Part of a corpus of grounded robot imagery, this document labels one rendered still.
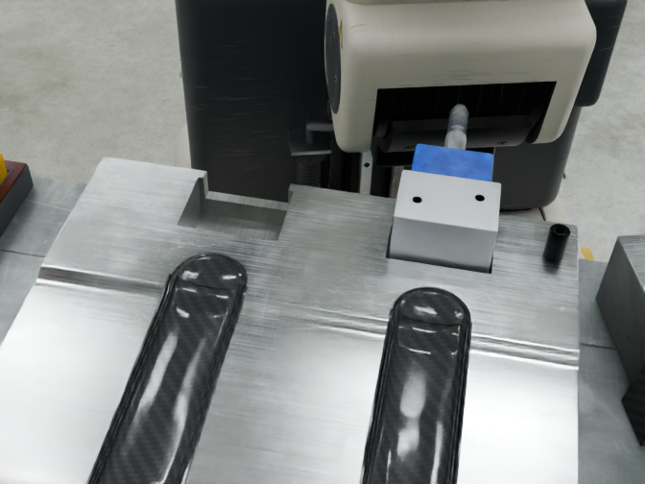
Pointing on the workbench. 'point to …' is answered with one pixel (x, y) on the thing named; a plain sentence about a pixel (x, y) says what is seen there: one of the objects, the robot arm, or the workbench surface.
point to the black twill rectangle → (636, 405)
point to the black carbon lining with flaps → (179, 450)
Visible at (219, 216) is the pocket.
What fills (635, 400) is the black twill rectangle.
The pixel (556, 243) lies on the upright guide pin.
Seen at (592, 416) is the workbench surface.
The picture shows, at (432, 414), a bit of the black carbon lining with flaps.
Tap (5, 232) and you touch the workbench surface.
